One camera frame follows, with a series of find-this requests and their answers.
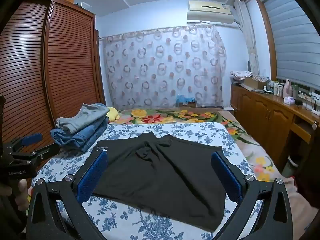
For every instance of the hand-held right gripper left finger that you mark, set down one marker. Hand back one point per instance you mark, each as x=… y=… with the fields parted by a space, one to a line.
x=92 y=180

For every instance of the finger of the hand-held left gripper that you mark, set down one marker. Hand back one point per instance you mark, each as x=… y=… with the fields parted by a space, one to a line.
x=37 y=155
x=32 y=138

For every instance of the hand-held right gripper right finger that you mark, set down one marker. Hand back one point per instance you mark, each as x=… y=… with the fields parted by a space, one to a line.
x=228 y=180

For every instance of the black pants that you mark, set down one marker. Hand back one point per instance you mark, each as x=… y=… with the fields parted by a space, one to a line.
x=160 y=175

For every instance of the person's left forearm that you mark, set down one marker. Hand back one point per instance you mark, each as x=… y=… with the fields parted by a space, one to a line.
x=11 y=222

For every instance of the folded grey pants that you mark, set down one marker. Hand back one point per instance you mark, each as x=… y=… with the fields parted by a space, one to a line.
x=80 y=117

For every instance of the person's left hand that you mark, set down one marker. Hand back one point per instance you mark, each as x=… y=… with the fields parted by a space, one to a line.
x=22 y=192

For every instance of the folded blue jeans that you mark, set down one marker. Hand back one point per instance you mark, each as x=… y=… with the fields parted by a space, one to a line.
x=75 y=137

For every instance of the blue floral bed sheet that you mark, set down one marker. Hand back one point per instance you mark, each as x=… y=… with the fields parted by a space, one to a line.
x=200 y=135

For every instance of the grey waste bin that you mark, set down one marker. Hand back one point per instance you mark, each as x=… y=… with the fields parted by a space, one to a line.
x=292 y=165

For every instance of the yellow plush toy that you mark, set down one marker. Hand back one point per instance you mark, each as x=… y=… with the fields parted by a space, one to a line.
x=113 y=113

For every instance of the white flat device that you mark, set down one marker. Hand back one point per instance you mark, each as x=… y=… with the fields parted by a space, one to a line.
x=228 y=109

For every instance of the wooden side cabinet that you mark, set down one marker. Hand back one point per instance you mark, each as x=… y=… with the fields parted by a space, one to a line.
x=260 y=112

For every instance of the brown slatted wardrobe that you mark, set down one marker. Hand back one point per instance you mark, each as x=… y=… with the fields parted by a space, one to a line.
x=62 y=67

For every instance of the blue printed box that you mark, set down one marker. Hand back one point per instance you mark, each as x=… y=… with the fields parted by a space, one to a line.
x=186 y=101

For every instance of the colourful flower blanket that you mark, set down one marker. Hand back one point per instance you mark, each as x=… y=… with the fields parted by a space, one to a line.
x=162 y=116

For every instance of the cardboard box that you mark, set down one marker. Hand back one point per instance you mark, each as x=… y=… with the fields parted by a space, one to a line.
x=253 y=83

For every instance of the lavender tissue box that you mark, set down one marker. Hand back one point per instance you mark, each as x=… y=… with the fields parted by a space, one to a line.
x=290 y=101

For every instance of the row of toiletry bottles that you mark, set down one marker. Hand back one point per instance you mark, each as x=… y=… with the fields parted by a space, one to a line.
x=280 y=88

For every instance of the folded floral cloth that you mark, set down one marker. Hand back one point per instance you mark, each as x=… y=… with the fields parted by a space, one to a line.
x=240 y=74

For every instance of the circle patterned sheer curtain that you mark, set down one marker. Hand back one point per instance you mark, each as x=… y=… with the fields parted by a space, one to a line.
x=162 y=67

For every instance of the clear storage box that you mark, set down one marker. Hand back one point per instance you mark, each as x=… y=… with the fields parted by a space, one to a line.
x=83 y=4

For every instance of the white tied curtain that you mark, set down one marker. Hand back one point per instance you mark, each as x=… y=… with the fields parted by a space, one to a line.
x=248 y=35

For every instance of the grey window blind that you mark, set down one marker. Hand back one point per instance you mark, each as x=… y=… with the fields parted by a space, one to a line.
x=292 y=37

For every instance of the white air conditioner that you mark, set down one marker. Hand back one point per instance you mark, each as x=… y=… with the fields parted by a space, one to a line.
x=210 y=11

